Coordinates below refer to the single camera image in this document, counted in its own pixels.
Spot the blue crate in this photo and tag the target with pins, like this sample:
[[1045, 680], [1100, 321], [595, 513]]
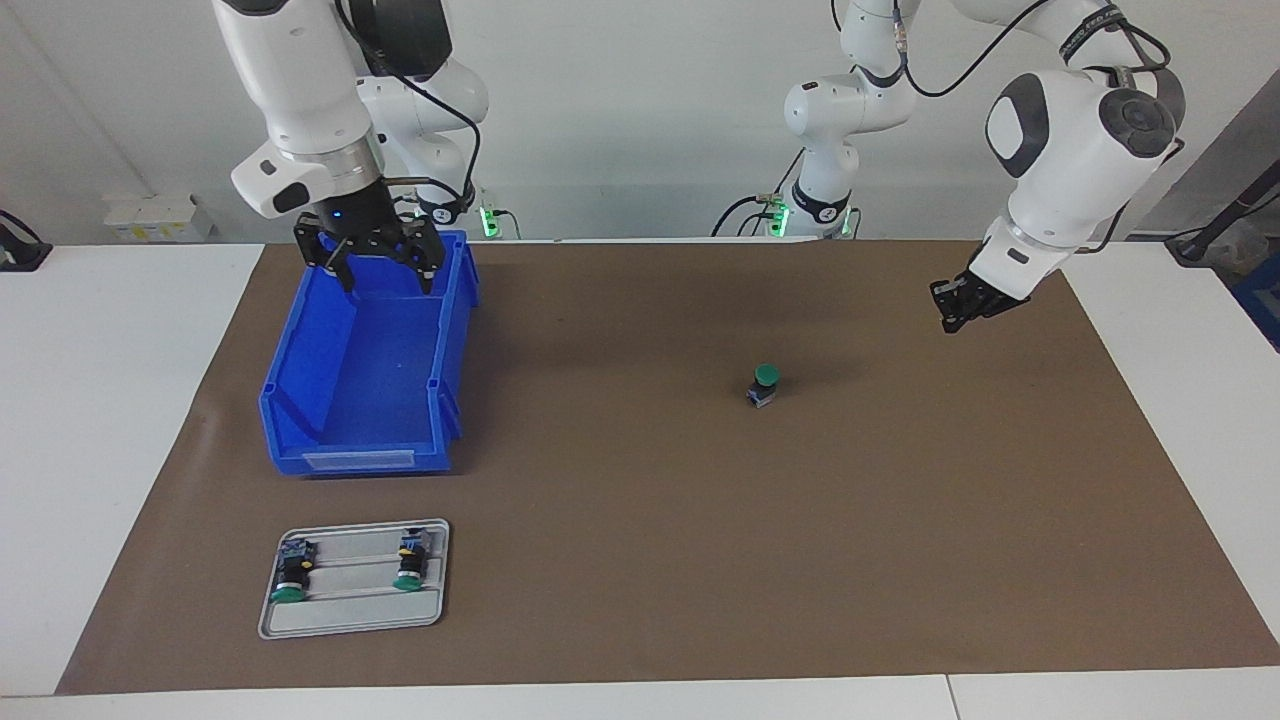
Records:
[[1265, 295]]

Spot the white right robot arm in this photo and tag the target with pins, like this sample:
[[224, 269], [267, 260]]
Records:
[[300, 70]]

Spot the green push button switch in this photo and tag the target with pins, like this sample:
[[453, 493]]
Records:
[[765, 378]]

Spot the grey metal tray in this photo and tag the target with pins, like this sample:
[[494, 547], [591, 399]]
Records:
[[350, 620]]

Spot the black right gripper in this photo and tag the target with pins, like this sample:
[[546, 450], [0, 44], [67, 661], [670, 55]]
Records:
[[350, 215]]

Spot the green lit base connector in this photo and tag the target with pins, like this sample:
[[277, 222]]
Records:
[[490, 220], [778, 215]]

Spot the white power strip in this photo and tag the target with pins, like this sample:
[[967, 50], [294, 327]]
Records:
[[150, 215]]

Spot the black clamp mount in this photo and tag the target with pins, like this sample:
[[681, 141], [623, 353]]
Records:
[[20, 255]]

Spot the green button with yellow block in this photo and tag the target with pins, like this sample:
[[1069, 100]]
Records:
[[411, 565]]

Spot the brown table mat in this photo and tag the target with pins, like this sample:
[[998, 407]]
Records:
[[700, 550]]

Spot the black stand pole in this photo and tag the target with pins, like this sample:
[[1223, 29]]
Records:
[[1215, 225]]

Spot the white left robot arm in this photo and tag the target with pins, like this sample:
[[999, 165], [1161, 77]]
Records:
[[1070, 150]]

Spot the blue plastic storage bin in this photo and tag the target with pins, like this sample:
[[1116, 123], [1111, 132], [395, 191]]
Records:
[[370, 370]]

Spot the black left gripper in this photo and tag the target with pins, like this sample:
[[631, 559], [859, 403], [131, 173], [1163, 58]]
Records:
[[990, 298]]

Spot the green button with grey block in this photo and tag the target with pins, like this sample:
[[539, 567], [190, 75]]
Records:
[[292, 575]]

